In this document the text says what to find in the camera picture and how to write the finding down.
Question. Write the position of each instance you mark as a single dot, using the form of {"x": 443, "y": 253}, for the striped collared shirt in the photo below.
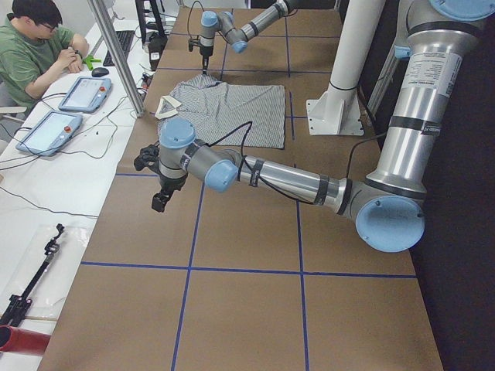
{"x": 217, "y": 109}

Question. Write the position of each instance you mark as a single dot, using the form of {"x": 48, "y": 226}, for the black computer mouse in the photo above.
{"x": 99, "y": 72}

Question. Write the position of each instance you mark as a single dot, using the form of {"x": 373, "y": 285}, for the upper blue teach pendant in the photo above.
{"x": 86, "y": 95}

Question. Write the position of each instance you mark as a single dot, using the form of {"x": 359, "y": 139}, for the blue teach pendant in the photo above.
{"x": 50, "y": 134}
{"x": 86, "y": 95}

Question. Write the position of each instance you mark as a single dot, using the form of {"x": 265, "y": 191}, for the black keyboard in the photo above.
{"x": 125, "y": 40}

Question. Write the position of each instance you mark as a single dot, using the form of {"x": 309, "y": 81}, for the person in green shirt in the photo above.
{"x": 36, "y": 50}

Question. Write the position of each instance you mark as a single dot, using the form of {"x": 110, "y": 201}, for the lower blue teach pendant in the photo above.
{"x": 50, "y": 134}

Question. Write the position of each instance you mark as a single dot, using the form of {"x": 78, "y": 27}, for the black box with label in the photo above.
{"x": 155, "y": 49}

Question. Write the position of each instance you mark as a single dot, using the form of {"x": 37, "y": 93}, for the red cylinder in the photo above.
{"x": 23, "y": 341}

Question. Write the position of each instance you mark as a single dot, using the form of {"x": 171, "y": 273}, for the black handheld gripper stick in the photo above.
{"x": 19, "y": 304}

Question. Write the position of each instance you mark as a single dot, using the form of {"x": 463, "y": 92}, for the green plastic tool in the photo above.
{"x": 89, "y": 61}

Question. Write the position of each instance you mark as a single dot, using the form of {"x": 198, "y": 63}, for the aluminium frame post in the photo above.
{"x": 106, "y": 28}

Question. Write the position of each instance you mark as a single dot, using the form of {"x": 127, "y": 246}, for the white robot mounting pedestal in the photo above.
{"x": 337, "y": 111}

